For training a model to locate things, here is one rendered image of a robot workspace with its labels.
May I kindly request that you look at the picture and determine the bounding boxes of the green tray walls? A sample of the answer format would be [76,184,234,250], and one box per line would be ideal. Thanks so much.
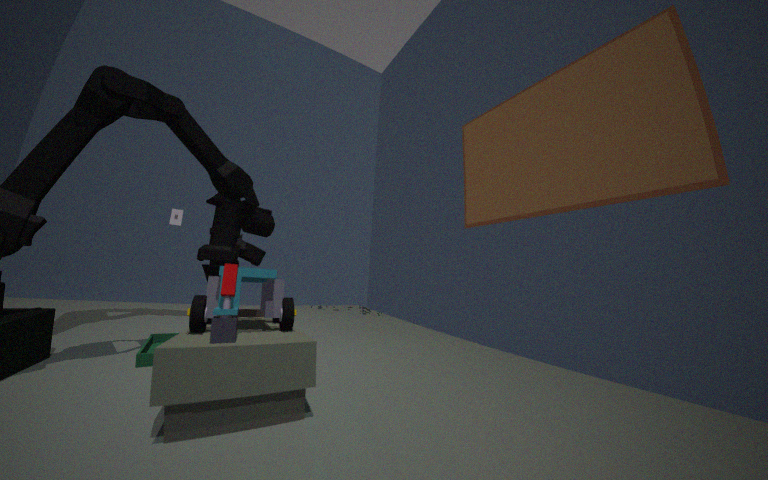
[135,333,179,368]

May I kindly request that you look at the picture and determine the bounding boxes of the red-headed pin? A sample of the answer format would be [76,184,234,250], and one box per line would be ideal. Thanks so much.
[220,263,238,309]

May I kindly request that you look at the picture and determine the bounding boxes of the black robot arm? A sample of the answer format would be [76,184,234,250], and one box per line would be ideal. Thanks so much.
[0,65,275,259]

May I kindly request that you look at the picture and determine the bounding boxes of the green tray floor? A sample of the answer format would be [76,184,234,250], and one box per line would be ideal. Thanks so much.
[147,342,164,353]

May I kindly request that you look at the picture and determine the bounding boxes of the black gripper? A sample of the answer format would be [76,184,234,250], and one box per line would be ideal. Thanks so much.
[197,224,241,283]

